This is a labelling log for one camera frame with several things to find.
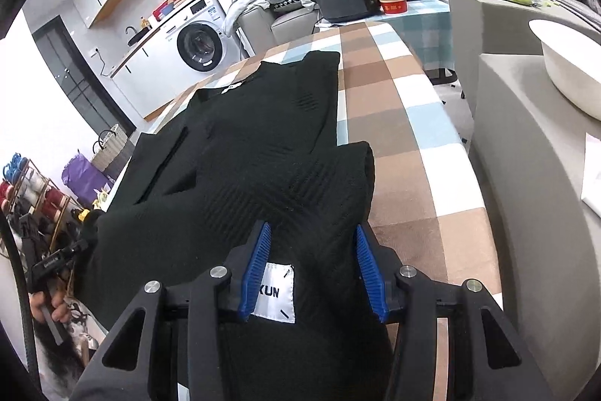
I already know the grey sofa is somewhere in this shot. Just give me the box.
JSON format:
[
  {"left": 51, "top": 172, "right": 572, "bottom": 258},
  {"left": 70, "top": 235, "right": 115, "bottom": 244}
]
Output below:
[{"left": 228, "top": 0, "right": 329, "bottom": 54}]

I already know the white basin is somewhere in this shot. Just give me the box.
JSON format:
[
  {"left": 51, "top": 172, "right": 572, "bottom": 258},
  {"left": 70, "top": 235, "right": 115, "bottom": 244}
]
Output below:
[{"left": 528, "top": 20, "right": 601, "bottom": 121}]

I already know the light blue blanket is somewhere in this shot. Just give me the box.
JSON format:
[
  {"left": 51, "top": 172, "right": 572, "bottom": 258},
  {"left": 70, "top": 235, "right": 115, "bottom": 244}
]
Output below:
[{"left": 222, "top": 0, "right": 313, "bottom": 36}]

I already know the metal shoe rack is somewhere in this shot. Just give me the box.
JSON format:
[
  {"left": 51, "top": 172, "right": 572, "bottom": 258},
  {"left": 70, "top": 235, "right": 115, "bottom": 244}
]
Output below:
[{"left": 0, "top": 152, "right": 88, "bottom": 251}]

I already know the dark glass door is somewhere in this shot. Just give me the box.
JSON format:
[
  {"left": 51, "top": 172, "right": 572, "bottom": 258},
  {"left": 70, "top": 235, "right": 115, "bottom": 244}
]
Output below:
[{"left": 32, "top": 16, "right": 137, "bottom": 139}]

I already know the person's left hand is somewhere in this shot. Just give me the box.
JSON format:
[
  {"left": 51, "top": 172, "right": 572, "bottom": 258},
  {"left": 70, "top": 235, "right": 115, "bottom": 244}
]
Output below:
[{"left": 28, "top": 288, "right": 72, "bottom": 323}]

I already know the black cable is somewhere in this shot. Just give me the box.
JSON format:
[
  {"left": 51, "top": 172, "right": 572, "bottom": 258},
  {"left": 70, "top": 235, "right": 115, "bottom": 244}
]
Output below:
[{"left": 0, "top": 213, "right": 43, "bottom": 387}]

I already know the woven laundry basket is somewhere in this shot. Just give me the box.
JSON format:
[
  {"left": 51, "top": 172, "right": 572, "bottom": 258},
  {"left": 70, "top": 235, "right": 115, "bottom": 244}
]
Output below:
[{"left": 91, "top": 124, "right": 130, "bottom": 179}]

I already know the red box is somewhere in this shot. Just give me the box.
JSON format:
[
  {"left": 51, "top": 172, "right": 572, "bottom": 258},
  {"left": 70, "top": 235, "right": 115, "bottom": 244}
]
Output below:
[{"left": 153, "top": 0, "right": 181, "bottom": 21}]

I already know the person's dark hair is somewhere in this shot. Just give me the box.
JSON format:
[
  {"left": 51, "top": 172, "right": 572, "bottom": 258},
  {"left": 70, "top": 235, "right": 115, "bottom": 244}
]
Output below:
[{"left": 35, "top": 321, "right": 97, "bottom": 387}]

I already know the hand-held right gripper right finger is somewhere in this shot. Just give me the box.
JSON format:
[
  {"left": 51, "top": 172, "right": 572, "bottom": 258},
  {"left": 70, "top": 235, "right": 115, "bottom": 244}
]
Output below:
[{"left": 353, "top": 224, "right": 550, "bottom": 401}]

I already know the teal checked cloth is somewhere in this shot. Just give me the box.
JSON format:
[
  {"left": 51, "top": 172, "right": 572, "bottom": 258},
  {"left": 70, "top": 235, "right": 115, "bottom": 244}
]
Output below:
[{"left": 314, "top": 0, "right": 454, "bottom": 75}]

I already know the black table base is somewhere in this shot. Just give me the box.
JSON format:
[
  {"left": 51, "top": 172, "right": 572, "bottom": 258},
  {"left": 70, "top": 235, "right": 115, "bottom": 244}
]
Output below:
[{"left": 425, "top": 67, "right": 458, "bottom": 86}]

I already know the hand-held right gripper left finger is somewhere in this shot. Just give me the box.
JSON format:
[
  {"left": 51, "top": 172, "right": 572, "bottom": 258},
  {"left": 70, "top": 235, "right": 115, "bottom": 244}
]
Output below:
[{"left": 75, "top": 220, "right": 274, "bottom": 401}]

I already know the purple bag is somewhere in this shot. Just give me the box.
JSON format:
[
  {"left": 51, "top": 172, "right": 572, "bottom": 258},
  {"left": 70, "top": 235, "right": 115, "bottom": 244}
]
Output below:
[{"left": 61, "top": 152, "right": 112, "bottom": 207}]

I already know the grey cabinet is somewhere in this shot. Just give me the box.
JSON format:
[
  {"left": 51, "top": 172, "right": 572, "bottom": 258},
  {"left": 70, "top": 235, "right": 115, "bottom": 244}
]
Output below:
[{"left": 445, "top": 0, "right": 601, "bottom": 120}]

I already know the grey ottoman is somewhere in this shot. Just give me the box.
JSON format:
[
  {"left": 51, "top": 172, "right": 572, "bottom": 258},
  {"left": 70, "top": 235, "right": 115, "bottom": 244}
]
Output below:
[{"left": 470, "top": 52, "right": 601, "bottom": 401}]

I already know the checked tablecloth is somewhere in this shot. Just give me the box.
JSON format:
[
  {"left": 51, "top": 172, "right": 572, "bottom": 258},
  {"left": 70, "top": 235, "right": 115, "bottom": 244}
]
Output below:
[{"left": 101, "top": 23, "right": 504, "bottom": 401}]

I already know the black knit sweater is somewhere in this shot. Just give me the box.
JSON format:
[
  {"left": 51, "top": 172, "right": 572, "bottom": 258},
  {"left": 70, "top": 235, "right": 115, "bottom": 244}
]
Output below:
[{"left": 77, "top": 51, "right": 397, "bottom": 401}]

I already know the white paper sheet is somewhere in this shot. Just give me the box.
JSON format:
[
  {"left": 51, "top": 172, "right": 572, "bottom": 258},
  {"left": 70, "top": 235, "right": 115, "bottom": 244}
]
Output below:
[{"left": 580, "top": 131, "right": 601, "bottom": 214}]

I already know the white washing machine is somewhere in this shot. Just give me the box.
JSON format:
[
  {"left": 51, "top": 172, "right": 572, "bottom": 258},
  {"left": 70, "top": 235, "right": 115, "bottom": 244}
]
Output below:
[{"left": 176, "top": 0, "right": 242, "bottom": 75}]

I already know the white kitchen base cabinet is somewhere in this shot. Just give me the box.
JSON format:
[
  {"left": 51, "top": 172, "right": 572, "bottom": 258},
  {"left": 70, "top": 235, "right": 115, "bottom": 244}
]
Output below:
[{"left": 110, "top": 27, "right": 189, "bottom": 120}]

